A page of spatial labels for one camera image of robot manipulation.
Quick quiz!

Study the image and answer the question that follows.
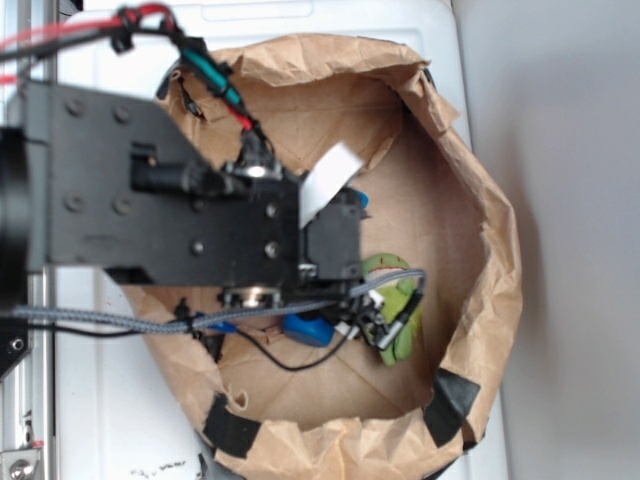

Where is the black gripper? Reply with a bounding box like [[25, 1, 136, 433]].
[[299, 188, 363, 288]]

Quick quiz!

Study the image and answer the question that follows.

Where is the blue plastic bottle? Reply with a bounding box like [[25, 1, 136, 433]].
[[283, 190, 368, 347]]

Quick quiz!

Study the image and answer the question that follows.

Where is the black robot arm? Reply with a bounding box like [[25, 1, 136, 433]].
[[1, 81, 362, 310]]

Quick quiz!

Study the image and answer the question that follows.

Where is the green plush frog toy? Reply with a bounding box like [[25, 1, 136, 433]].
[[362, 253, 422, 367]]

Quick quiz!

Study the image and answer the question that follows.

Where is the brown paper lined bin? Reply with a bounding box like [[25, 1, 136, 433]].
[[146, 34, 523, 479]]

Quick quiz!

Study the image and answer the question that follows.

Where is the white plastic lid board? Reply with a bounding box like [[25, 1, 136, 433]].
[[53, 0, 511, 480]]

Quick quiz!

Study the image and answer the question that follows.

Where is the white ribbon cable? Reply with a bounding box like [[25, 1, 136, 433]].
[[298, 141, 365, 229]]

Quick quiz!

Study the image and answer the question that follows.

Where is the grey braided cable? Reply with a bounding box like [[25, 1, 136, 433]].
[[12, 268, 429, 335]]

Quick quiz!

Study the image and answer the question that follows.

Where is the red and black wire bundle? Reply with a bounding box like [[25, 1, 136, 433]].
[[0, 3, 274, 151]]

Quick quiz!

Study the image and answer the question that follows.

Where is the thin black wire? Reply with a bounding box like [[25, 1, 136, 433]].
[[27, 319, 351, 372]]

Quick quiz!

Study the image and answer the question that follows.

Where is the black metal bracket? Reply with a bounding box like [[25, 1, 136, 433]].
[[0, 312, 32, 381]]

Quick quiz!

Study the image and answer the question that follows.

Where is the aluminium frame rail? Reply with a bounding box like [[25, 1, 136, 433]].
[[1, 1, 61, 479]]

